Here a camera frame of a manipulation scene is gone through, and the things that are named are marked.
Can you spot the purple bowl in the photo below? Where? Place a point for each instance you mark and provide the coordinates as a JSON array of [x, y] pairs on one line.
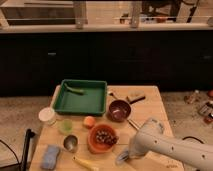
[[118, 111]]

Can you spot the dark grapes bunch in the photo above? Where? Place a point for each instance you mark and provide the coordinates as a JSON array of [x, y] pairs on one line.
[[106, 138]]

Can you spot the green vegetable toy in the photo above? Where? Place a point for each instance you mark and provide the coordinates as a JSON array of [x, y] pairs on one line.
[[74, 90]]

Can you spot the orange bowl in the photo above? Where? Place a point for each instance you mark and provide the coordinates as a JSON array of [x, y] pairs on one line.
[[93, 145]]

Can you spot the orange fruit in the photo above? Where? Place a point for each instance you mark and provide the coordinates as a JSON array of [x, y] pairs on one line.
[[89, 122]]

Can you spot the white lidded jar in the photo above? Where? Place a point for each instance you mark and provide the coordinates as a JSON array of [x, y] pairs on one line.
[[47, 116]]

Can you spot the green plastic cup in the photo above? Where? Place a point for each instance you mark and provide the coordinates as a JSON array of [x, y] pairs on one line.
[[65, 126]]

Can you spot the green plastic tray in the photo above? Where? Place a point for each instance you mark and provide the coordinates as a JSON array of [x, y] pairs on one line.
[[92, 102]]

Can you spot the small metal cup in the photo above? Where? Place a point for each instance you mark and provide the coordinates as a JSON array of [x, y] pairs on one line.
[[70, 143]]

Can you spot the grey towel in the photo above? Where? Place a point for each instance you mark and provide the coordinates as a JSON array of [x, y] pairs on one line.
[[122, 157]]

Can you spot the yellow banana toy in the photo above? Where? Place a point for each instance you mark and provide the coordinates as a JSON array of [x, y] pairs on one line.
[[86, 164]]

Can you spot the black chair frame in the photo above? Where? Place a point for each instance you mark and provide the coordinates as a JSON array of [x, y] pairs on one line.
[[22, 163]]

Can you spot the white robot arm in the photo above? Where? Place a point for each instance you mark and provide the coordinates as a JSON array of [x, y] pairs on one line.
[[150, 137]]

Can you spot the blue sponge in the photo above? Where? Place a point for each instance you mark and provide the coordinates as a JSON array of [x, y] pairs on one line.
[[49, 158]]

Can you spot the small metal spoon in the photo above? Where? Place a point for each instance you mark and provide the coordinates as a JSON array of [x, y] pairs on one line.
[[110, 93]]

